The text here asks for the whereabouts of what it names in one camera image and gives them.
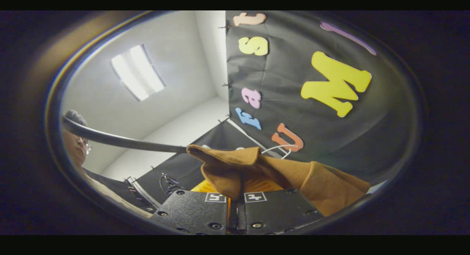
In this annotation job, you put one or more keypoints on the person's head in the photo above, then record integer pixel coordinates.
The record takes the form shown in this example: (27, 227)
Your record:
(75, 145)

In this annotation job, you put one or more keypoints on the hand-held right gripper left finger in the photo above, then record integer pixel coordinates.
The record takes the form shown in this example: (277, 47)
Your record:
(194, 211)

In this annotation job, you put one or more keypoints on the large ceiling light panel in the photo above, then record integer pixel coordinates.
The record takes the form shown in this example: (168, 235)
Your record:
(137, 73)

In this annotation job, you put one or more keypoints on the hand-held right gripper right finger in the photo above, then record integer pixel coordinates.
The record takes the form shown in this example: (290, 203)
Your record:
(275, 211)

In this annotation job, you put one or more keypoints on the brown shirt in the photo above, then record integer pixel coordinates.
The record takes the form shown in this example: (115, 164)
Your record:
(323, 181)

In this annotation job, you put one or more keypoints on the black backdrop cloth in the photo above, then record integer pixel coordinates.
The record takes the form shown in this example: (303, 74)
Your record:
(385, 130)

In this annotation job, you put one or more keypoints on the black clothes rack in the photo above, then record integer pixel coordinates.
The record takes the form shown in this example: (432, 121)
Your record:
(121, 140)

